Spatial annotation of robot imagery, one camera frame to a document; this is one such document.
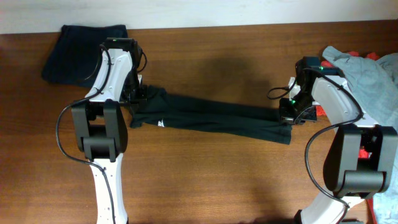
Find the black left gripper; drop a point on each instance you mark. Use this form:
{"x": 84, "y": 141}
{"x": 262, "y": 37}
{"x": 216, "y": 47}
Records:
{"x": 136, "y": 101}

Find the dark green t-shirt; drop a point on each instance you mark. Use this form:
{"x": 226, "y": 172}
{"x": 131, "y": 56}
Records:
{"x": 183, "y": 112}

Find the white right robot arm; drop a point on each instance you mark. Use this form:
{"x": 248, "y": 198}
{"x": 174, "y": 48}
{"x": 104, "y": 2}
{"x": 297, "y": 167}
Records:
{"x": 360, "y": 159}

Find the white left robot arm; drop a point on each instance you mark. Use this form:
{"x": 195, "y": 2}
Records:
{"x": 100, "y": 128}

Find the red t-shirt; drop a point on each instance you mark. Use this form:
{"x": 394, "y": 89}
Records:
{"x": 362, "y": 153}

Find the folded navy blue garment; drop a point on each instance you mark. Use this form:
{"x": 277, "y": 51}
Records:
{"x": 74, "y": 58}

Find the light blue grey t-shirt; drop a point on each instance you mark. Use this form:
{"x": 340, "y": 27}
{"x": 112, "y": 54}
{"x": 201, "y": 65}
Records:
{"x": 374, "y": 84}

